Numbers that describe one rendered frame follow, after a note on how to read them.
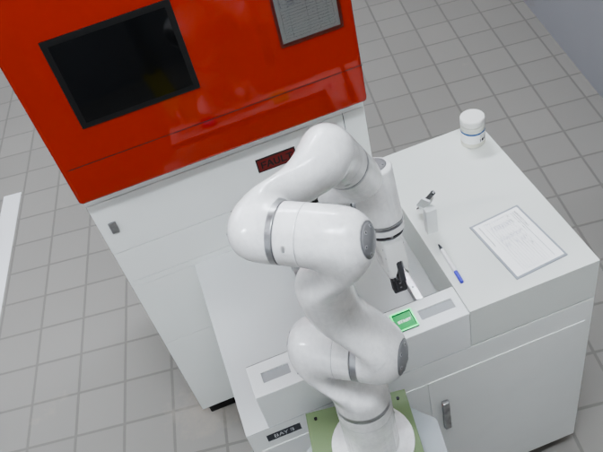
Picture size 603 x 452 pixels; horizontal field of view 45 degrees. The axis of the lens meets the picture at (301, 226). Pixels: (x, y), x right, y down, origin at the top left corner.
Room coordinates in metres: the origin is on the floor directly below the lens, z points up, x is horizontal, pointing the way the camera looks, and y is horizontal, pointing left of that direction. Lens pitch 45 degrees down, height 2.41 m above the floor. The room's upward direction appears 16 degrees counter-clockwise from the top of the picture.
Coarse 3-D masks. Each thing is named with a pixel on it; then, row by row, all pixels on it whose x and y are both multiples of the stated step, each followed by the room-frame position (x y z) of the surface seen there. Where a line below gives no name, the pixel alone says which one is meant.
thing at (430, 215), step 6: (432, 198) 1.29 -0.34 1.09; (420, 204) 1.32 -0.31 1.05; (426, 204) 1.30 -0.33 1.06; (432, 204) 1.30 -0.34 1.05; (426, 210) 1.29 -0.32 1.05; (432, 210) 1.29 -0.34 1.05; (426, 216) 1.28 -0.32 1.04; (432, 216) 1.28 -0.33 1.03; (426, 222) 1.29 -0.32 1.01; (432, 222) 1.28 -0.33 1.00; (426, 228) 1.29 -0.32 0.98; (432, 228) 1.28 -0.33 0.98
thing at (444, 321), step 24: (432, 312) 1.04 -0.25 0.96; (456, 312) 1.02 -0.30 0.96; (408, 336) 0.99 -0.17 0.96; (432, 336) 1.00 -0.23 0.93; (456, 336) 1.00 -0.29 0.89; (288, 360) 1.02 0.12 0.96; (408, 360) 0.99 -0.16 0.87; (432, 360) 0.99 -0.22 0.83; (264, 384) 0.97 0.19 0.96; (288, 384) 0.95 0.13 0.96; (264, 408) 0.94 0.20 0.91; (288, 408) 0.95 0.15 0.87; (312, 408) 0.96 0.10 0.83
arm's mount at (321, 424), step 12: (396, 396) 0.90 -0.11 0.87; (396, 408) 0.87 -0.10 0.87; (408, 408) 0.86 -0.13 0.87; (312, 420) 0.90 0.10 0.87; (324, 420) 0.89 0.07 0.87; (336, 420) 0.88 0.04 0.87; (408, 420) 0.83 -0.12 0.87; (312, 432) 0.87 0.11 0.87; (324, 432) 0.86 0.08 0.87; (312, 444) 0.84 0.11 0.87; (324, 444) 0.83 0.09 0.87; (420, 444) 0.76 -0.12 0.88
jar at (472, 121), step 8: (464, 112) 1.62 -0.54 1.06; (472, 112) 1.61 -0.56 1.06; (480, 112) 1.60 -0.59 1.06; (464, 120) 1.58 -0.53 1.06; (472, 120) 1.57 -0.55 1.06; (480, 120) 1.56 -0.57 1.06; (464, 128) 1.58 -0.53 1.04; (472, 128) 1.56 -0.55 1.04; (480, 128) 1.56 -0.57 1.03; (464, 136) 1.57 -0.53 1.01; (472, 136) 1.56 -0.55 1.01; (480, 136) 1.56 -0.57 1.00; (464, 144) 1.58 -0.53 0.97; (472, 144) 1.56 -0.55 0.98; (480, 144) 1.56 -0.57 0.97
